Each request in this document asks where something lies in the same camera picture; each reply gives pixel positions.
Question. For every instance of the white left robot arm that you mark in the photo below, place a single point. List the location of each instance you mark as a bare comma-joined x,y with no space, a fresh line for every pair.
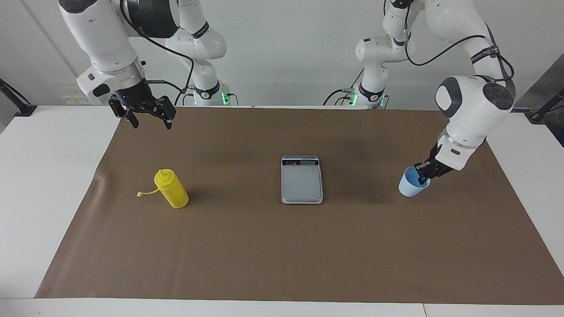
473,105

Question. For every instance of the silver digital kitchen scale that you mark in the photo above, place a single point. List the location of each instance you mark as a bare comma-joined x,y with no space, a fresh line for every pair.
302,182

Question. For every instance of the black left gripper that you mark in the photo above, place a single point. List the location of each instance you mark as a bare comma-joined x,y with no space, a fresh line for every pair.
436,168

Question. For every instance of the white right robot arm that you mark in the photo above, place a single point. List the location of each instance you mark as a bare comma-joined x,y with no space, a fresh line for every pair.
99,35

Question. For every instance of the blue object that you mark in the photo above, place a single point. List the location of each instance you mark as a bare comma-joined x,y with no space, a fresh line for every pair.
561,138

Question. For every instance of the light blue cup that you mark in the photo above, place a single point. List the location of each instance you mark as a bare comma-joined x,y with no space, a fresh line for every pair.
410,189

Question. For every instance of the black table clamp stand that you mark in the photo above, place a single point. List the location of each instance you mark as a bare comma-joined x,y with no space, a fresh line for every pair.
24,109
539,115

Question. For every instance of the dark grey panel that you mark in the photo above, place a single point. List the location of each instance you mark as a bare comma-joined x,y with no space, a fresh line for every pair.
551,83

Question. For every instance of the white wall outlet strip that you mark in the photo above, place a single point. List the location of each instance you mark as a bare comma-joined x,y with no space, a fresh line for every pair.
72,99

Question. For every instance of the brown paper mat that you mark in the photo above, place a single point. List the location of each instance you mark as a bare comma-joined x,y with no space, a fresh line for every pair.
282,251

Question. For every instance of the yellow squeeze bottle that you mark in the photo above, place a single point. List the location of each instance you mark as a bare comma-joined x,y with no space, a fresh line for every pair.
174,193

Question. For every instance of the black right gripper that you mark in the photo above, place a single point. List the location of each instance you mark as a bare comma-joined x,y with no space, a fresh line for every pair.
139,97

